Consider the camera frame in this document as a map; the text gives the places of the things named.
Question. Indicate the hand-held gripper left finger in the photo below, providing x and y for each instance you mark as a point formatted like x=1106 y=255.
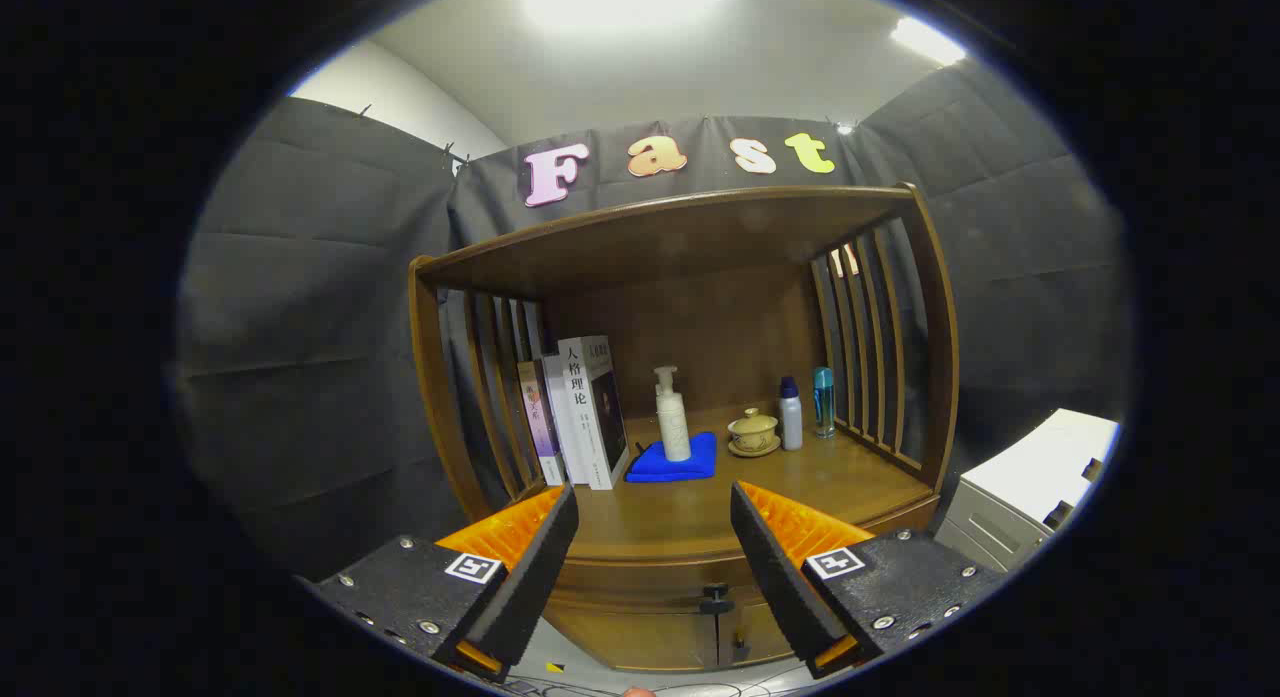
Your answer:
x=535 y=567

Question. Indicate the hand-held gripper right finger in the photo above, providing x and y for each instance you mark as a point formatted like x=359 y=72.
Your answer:
x=775 y=567

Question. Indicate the black drawer knob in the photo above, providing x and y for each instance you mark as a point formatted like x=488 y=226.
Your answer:
x=716 y=599

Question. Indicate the wooden drawer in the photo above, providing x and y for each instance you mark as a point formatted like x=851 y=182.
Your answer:
x=650 y=587

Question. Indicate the wooden countertop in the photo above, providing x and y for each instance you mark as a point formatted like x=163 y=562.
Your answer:
x=700 y=517

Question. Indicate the white plastic drawer unit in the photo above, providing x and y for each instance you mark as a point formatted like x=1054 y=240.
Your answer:
x=1030 y=477

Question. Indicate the brown wooden cabinet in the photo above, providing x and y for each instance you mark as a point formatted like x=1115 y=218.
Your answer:
x=700 y=237

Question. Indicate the beige lidded teacup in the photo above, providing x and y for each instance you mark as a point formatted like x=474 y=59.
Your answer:
x=753 y=432

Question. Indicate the blue folded cloth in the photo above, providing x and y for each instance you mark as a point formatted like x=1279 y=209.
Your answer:
x=680 y=467

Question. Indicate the purple book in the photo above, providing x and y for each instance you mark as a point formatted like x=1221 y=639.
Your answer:
x=540 y=417

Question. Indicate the white bottle with blue cap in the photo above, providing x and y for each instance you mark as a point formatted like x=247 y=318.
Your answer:
x=790 y=417

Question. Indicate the thin white book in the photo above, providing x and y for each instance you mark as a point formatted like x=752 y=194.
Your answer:
x=562 y=417

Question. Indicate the thick white book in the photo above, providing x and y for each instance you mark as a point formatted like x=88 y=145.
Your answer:
x=590 y=407

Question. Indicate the clear blue bottle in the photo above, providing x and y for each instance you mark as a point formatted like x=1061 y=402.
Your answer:
x=823 y=402

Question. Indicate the white pump bottle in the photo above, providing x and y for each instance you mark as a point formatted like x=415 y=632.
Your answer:
x=672 y=422

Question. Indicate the small ceiling light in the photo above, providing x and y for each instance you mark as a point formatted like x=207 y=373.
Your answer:
x=925 y=39

